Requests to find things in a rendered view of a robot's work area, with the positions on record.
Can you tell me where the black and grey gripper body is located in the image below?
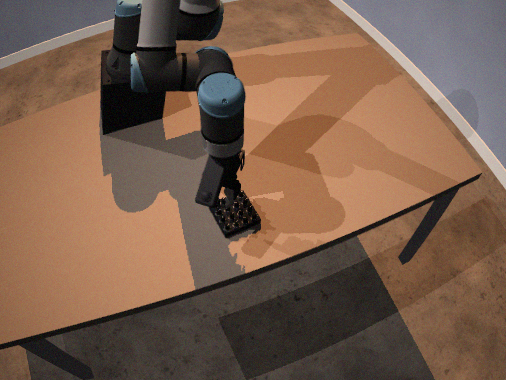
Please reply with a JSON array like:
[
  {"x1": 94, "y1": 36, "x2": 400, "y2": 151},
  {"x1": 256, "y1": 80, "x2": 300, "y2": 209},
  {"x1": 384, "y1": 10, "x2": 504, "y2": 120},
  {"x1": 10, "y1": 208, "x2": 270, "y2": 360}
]
[{"x1": 210, "y1": 149, "x2": 245, "y2": 188}]

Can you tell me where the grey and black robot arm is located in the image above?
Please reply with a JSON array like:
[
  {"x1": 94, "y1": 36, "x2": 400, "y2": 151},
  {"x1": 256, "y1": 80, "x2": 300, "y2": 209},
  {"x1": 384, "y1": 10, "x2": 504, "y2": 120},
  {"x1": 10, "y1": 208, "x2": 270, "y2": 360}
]
[{"x1": 106, "y1": 0, "x2": 246, "y2": 208}]

